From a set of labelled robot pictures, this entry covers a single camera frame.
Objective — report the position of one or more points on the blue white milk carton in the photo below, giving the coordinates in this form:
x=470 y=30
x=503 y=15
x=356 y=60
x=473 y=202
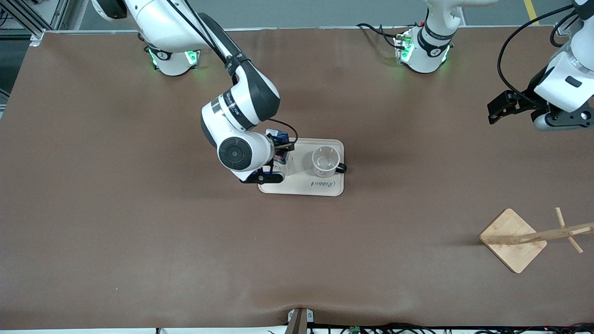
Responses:
x=281 y=162

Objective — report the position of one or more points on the white smiley face mug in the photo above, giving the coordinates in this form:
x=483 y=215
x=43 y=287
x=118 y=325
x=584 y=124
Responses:
x=325 y=160

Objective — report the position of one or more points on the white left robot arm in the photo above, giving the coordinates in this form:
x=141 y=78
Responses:
x=424 y=58

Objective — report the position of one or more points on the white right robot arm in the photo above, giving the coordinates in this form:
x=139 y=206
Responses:
x=241 y=99

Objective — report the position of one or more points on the beige rabbit print tray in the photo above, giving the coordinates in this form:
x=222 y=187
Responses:
x=306 y=185

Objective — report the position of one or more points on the brown table cover sheet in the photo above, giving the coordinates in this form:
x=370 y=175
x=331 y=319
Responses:
x=297 y=255

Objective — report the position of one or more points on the wooden mug stand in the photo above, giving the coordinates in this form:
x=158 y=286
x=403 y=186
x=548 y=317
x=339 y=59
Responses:
x=508 y=241

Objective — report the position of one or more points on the aluminium frame profile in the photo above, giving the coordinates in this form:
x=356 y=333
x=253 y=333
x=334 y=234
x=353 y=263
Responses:
x=25 y=18
x=562 y=30

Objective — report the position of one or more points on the metal table clamp bracket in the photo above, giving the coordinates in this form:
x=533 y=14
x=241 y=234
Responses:
x=300 y=321

